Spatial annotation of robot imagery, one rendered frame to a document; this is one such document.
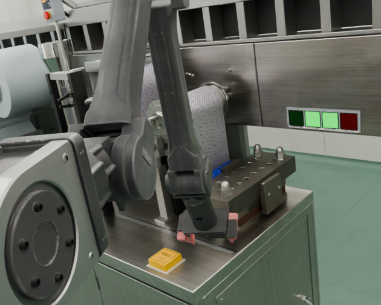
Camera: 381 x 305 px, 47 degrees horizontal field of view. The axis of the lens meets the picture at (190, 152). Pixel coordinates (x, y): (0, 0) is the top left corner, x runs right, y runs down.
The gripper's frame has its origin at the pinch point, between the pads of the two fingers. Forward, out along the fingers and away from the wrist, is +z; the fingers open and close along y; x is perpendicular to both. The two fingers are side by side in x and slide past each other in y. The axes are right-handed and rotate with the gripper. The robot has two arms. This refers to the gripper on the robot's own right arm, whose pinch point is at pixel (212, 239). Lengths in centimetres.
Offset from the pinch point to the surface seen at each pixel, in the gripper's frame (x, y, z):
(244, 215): -22.3, -3.5, 24.9
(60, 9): -90, 63, -18
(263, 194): -29.5, -9.7, 24.1
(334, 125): -46, -33, 12
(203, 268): -0.7, 6.2, 17.3
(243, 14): -79, -7, -11
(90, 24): -122, 71, 9
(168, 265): -0.7, 15.9, 15.6
